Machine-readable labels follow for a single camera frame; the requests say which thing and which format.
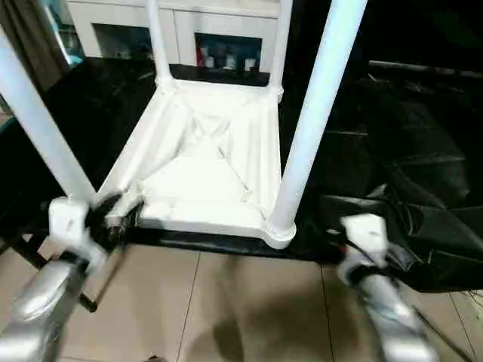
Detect black mat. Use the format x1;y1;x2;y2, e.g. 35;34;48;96
0;54;483;293

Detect black metal table frame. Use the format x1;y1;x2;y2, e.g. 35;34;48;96
14;232;116;314

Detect white display cabinet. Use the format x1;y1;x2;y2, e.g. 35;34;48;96
66;0;288;73

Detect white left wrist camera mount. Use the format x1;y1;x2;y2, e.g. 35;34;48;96
48;197;109;267

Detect white plastic table leg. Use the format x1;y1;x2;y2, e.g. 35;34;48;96
145;0;177;91
0;26;98;207
269;0;295;103
266;0;369;246

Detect dark low furniture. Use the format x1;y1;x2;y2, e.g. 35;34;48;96
368;59;483;100

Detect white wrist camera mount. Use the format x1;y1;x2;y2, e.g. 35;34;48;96
339;213;389;267
48;197;109;267

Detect grey curtain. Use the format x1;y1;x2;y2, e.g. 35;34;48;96
0;0;72;90

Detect black cabinet with gold label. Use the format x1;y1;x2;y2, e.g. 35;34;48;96
285;0;373;76

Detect white plastic table top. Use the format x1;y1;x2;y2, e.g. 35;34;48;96
96;77;298;250

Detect thin black floor cables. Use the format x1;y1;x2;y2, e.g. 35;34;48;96
413;290;483;362

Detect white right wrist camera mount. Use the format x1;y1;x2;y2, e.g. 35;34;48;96
339;213;389;267

